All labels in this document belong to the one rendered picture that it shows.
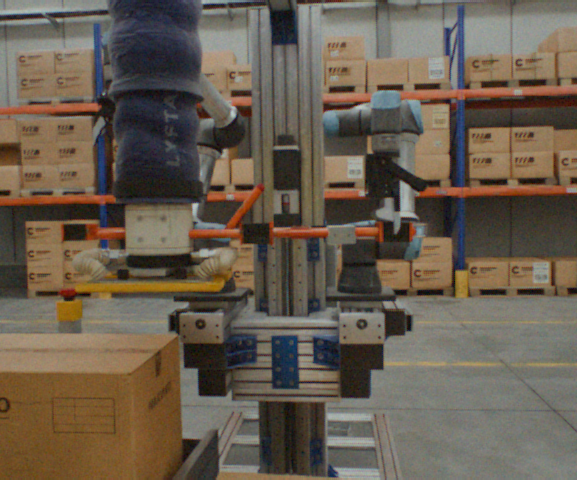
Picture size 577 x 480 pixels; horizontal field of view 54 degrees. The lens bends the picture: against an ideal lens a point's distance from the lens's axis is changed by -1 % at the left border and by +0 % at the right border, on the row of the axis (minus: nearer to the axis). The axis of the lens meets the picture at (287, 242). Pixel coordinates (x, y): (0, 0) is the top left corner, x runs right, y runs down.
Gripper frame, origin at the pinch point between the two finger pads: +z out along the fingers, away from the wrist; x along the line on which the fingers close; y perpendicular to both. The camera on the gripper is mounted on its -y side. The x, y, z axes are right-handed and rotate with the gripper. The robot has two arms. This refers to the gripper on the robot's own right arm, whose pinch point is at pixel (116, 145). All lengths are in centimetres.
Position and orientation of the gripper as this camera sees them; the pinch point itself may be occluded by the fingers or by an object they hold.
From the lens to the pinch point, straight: 184.8
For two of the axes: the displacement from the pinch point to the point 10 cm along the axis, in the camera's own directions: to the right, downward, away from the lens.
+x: -10.0, 0.1, 0.9
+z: 0.2, 10.0, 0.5
